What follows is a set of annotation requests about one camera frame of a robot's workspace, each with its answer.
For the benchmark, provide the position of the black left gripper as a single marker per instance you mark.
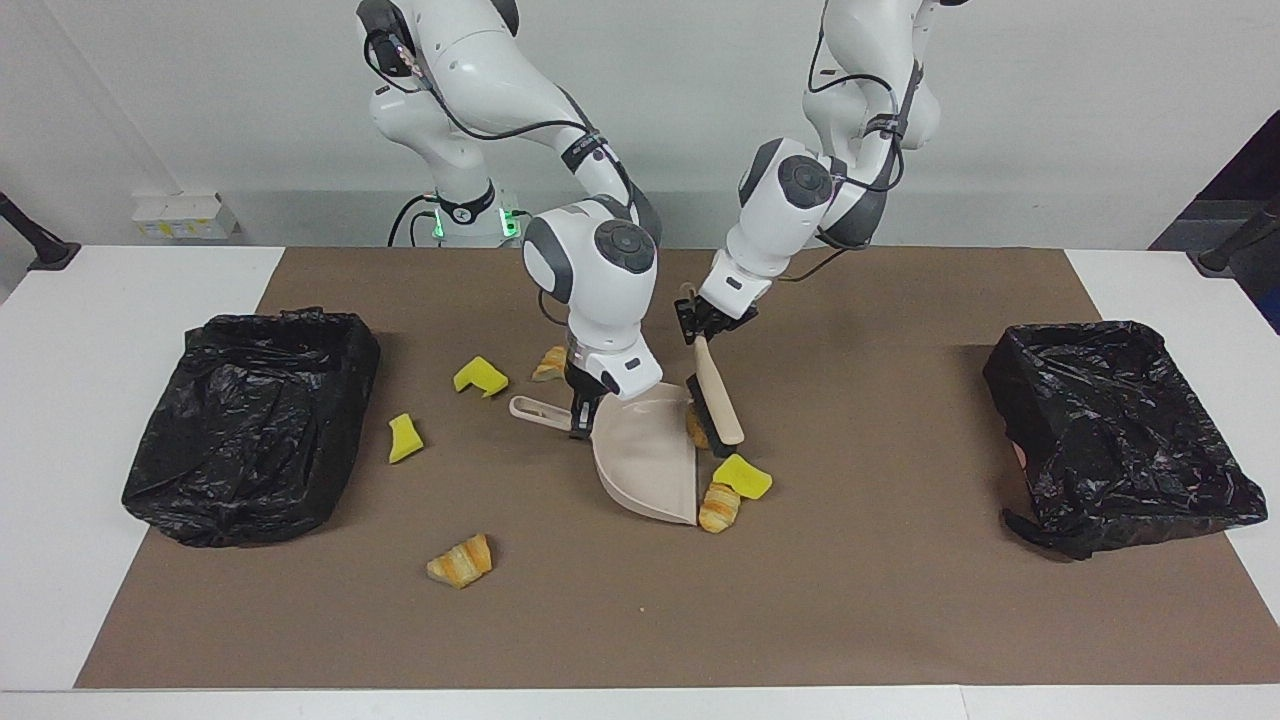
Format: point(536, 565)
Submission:
point(722, 315)

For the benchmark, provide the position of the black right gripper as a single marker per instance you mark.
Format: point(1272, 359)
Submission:
point(580, 380)

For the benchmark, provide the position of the beige hand brush black bristles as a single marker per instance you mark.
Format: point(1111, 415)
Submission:
point(718, 400)

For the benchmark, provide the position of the beige plastic dustpan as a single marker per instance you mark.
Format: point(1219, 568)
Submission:
point(645, 460)

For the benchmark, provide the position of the brown bread roll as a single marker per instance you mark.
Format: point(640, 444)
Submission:
point(696, 430)

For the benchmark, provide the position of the small croissant piece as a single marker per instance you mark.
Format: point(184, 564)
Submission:
point(550, 366)
point(720, 508)

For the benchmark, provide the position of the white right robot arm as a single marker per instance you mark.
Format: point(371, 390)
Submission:
point(600, 270)

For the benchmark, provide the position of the black bag-lined bin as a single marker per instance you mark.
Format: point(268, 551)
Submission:
point(250, 430)
point(1120, 440)

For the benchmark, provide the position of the notched yellow sponge piece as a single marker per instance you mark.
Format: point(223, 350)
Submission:
point(480, 376)

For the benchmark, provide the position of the large croissant piece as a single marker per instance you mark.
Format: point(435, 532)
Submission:
point(460, 562)

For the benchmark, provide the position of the brown paper table mat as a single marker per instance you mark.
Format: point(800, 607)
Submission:
point(850, 620)

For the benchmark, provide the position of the black stand foot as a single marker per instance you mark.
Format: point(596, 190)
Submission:
point(50, 255)
point(1215, 262)

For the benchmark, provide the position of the white wall socket box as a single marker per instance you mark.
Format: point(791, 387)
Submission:
point(185, 215)

